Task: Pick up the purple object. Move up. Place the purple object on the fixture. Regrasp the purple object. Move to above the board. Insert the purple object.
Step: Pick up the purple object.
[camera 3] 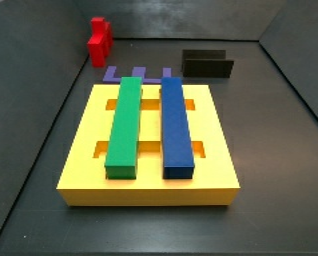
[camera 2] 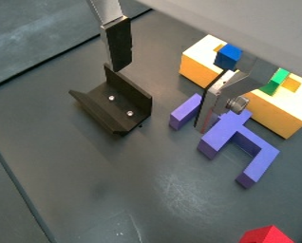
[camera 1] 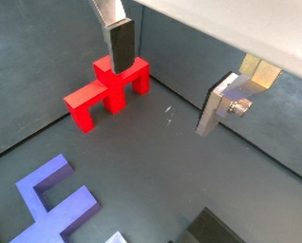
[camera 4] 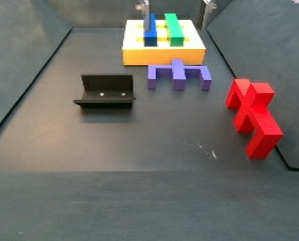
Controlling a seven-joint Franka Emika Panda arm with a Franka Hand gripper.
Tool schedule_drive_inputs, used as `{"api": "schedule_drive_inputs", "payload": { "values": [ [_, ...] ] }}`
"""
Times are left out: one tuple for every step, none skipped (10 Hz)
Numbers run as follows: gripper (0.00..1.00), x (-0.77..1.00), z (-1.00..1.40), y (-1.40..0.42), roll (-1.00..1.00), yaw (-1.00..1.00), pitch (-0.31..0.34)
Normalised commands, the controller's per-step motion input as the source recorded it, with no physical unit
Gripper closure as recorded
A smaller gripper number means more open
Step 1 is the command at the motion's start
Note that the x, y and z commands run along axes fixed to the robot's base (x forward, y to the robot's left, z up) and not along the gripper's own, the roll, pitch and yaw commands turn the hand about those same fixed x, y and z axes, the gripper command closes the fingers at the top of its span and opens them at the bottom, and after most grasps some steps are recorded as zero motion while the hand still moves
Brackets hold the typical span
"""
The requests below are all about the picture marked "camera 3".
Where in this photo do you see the blue long bar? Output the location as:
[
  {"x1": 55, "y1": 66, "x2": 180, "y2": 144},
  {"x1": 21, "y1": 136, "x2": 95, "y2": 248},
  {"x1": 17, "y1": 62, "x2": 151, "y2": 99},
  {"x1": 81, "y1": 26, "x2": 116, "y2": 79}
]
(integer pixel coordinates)
[{"x1": 160, "y1": 77, "x2": 195, "y2": 179}]

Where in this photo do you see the purple comb-shaped block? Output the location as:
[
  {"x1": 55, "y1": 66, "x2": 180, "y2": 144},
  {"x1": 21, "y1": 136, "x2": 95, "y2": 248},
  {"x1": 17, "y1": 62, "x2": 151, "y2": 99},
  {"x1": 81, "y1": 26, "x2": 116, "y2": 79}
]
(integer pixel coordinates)
[{"x1": 103, "y1": 66, "x2": 172, "y2": 84}]

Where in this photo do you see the red comb-shaped block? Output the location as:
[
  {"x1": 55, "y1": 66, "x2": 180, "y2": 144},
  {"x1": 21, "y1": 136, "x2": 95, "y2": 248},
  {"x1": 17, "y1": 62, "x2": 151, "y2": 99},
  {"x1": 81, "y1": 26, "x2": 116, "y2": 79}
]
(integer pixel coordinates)
[{"x1": 87, "y1": 17, "x2": 113, "y2": 67}]

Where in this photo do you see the green long bar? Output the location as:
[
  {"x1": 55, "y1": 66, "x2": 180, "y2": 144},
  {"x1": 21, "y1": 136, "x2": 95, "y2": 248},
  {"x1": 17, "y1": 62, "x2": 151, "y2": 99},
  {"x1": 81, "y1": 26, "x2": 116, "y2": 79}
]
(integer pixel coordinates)
[{"x1": 104, "y1": 77, "x2": 141, "y2": 179}]

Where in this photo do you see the black angled fixture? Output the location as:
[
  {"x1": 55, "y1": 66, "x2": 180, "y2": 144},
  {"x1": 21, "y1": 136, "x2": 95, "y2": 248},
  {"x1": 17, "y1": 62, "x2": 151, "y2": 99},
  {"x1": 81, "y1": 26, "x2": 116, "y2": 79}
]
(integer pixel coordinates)
[{"x1": 181, "y1": 49, "x2": 234, "y2": 78}]

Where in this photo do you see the yellow slotted board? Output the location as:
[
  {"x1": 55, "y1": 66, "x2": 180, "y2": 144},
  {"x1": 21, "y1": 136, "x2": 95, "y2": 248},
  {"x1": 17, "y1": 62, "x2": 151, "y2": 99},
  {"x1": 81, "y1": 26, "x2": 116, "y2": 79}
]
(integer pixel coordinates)
[{"x1": 57, "y1": 85, "x2": 240, "y2": 206}]

